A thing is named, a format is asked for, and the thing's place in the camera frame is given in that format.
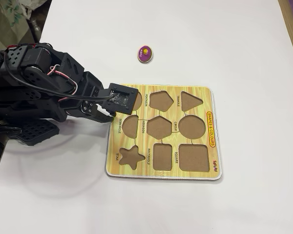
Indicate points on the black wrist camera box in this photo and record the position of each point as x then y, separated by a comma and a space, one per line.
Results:
119, 98

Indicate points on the grey metal cylinder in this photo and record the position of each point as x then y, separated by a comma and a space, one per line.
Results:
35, 28

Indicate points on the wooden shape puzzle board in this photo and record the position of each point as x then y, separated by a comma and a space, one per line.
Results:
141, 170

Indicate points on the purple oval piece yellow pin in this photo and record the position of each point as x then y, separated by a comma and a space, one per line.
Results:
144, 54

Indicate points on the floral patterned cloth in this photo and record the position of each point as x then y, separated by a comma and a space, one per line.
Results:
7, 22

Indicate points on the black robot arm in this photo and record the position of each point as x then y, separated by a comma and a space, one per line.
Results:
39, 73

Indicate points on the glossy black table clamp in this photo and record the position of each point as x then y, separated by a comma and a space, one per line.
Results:
5, 131

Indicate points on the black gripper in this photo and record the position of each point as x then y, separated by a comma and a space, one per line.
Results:
88, 108

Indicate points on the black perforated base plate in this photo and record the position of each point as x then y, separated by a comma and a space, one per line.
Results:
39, 132

